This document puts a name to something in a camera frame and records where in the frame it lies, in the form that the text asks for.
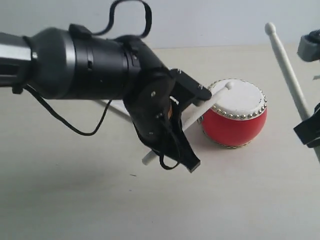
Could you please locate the black cable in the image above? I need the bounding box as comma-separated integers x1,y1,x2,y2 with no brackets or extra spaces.
24,0,181,171

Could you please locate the white drumstick with ribbed grip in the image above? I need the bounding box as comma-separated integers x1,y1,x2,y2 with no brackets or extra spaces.
264,22,312,123

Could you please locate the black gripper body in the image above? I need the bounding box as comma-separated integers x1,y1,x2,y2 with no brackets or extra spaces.
122,36,179,155

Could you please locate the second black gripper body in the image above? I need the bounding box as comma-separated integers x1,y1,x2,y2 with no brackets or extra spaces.
293,103,320,162

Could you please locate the white rectangular plastic tray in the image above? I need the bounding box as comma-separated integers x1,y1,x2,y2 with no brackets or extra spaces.
108,100,131,121

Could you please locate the small red drum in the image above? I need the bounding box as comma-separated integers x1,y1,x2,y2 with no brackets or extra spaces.
199,78,268,148

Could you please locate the white drumstick with grey marks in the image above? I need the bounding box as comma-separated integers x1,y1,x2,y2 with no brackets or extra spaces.
141,81,235,166

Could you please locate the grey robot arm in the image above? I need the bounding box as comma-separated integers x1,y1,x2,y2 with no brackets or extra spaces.
0,24,267,172

